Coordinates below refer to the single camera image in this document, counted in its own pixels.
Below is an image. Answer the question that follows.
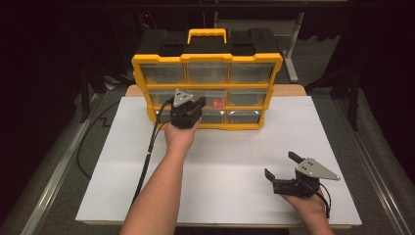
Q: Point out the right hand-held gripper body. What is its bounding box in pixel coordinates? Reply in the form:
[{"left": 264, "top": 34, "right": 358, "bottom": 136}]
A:
[{"left": 273, "top": 158, "right": 341, "bottom": 199}]

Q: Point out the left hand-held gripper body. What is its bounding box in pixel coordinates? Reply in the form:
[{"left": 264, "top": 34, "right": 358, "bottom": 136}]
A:
[{"left": 169, "top": 88, "right": 204, "bottom": 130}]

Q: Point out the clear plastic drawer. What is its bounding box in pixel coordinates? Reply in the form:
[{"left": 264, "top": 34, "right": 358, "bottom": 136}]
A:
[{"left": 189, "top": 88, "right": 227, "bottom": 107}]

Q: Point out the yellow black organizer case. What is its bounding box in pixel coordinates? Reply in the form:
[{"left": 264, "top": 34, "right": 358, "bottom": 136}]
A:
[{"left": 131, "top": 27, "right": 284, "bottom": 131}]

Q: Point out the person's left hand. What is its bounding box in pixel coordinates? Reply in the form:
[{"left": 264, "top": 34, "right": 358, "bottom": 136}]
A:
[{"left": 163, "top": 118, "right": 202, "bottom": 155}]

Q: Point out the person's right hand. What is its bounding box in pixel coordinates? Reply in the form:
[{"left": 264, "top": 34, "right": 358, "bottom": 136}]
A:
[{"left": 282, "top": 190, "right": 328, "bottom": 223}]

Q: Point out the white board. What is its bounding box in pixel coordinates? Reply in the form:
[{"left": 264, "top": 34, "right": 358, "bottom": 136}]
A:
[{"left": 75, "top": 95, "right": 362, "bottom": 227}]

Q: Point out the grid of clear drawers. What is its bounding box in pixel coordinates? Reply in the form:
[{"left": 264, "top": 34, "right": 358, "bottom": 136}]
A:
[{"left": 140, "top": 63, "right": 275, "bottom": 125}]

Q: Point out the dark metal stand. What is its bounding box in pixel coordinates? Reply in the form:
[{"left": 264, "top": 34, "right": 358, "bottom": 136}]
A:
[
  {"left": 304, "top": 62, "right": 363, "bottom": 131},
  {"left": 77, "top": 62, "right": 131, "bottom": 123}
]

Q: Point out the grey metal stand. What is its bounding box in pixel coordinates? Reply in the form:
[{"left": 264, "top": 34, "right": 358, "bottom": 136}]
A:
[{"left": 213, "top": 11, "right": 306, "bottom": 84}]

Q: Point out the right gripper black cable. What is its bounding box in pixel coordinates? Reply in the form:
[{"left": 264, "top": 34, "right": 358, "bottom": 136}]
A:
[{"left": 309, "top": 182, "right": 332, "bottom": 219}]

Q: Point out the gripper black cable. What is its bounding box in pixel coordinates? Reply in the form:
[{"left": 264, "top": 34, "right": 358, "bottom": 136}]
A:
[
  {"left": 309, "top": 182, "right": 332, "bottom": 219},
  {"left": 130, "top": 97, "right": 175, "bottom": 207}
]

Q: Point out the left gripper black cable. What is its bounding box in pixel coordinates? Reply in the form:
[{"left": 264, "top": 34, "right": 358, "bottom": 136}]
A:
[{"left": 130, "top": 97, "right": 175, "bottom": 207}]

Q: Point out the aluminium rail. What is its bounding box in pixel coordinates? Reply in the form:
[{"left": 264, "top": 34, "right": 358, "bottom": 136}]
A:
[
  {"left": 332, "top": 97, "right": 415, "bottom": 235},
  {"left": 19, "top": 94, "right": 102, "bottom": 235}
]

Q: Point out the black floor cable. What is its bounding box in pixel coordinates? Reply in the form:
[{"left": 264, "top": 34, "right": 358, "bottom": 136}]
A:
[{"left": 76, "top": 101, "right": 120, "bottom": 180}]

